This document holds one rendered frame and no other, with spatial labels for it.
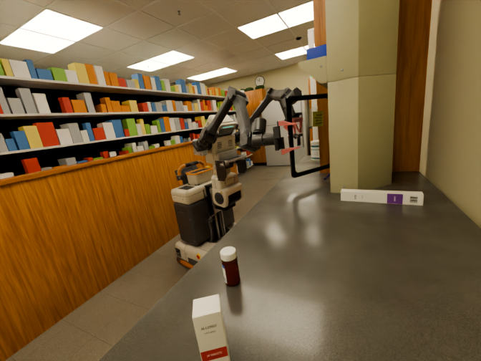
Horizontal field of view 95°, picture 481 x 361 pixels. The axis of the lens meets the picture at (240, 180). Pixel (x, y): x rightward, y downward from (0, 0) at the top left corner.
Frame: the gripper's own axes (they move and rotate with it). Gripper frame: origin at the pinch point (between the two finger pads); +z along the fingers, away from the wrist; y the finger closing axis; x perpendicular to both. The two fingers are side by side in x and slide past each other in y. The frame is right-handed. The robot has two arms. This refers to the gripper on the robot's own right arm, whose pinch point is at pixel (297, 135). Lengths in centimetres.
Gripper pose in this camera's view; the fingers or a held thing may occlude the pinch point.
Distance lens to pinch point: 96.6
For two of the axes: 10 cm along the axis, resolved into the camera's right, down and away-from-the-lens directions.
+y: -1.4, -9.7, -2.2
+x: 4.3, -2.6, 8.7
